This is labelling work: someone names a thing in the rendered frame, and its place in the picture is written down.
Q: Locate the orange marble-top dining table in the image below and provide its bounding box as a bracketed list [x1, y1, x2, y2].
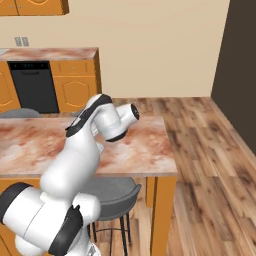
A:
[0, 114, 179, 256]

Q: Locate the orange wall cupboard run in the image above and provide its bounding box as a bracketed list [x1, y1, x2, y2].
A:
[0, 0, 70, 17]

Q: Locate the black dishwasher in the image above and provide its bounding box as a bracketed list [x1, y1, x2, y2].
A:
[7, 60, 61, 115]

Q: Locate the grey round bar stool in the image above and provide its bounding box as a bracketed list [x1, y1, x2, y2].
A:
[78, 176, 143, 256]
[0, 107, 43, 119]

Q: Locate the orange base cupboard run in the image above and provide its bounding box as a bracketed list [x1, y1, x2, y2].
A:
[0, 47, 103, 114]

